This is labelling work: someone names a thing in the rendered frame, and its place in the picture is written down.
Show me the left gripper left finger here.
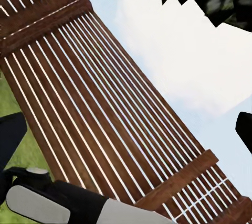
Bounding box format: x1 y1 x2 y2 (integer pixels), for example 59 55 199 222
0 111 27 174

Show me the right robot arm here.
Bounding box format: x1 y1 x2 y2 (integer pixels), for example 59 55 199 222
0 166 175 224

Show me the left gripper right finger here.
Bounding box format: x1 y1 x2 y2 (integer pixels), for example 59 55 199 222
235 112 252 154

